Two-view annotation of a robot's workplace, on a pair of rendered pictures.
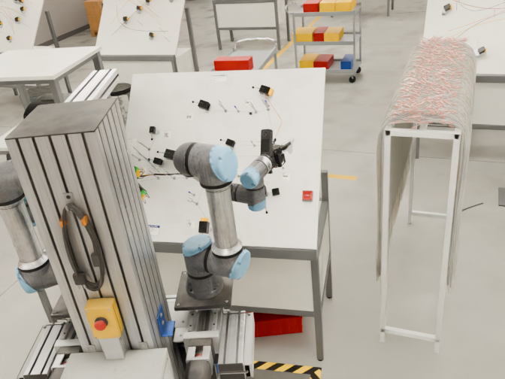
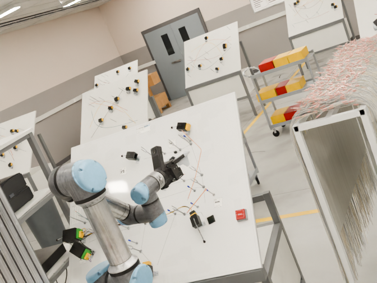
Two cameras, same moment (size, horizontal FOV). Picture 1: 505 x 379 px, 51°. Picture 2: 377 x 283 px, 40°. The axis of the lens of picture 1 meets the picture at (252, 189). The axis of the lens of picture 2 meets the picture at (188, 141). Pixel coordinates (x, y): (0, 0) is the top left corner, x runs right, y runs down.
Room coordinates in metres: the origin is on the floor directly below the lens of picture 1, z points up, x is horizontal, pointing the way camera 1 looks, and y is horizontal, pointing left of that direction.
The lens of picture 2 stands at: (-0.10, -0.46, 2.12)
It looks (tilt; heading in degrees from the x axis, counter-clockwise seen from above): 13 degrees down; 6
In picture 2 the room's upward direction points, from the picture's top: 23 degrees counter-clockwise
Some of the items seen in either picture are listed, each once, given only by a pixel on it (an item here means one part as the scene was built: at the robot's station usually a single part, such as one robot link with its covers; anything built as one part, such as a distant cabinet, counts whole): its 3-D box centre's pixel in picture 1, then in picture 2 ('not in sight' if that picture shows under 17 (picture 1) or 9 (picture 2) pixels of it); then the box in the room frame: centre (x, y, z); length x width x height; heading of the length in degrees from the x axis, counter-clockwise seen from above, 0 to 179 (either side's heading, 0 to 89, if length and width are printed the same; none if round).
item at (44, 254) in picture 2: not in sight; (28, 266); (2.78, 1.06, 1.09); 0.35 x 0.33 x 0.07; 74
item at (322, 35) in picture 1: (323, 40); (287, 92); (7.43, -1.24, 0.54); 0.99 x 0.50 x 1.08; 67
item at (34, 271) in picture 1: (22, 229); not in sight; (1.66, 0.86, 1.54); 0.15 x 0.12 x 0.55; 111
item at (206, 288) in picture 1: (203, 277); not in sight; (1.67, 0.24, 1.21); 0.15 x 0.15 x 0.10
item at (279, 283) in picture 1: (264, 280); not in sight; (2.33, 0.00, 0.60); 0.55 x 0.03 x 0.39; 74
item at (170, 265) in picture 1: (173, 274); not in sight; (2.49, 0.53, 0.60); 0.55 x 0.02 x 0.39; 74
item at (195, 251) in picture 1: (200, 253); (105, 281); (1.66, 0.23, 1.33); 0.13 x 0.12 x 0.14; 59
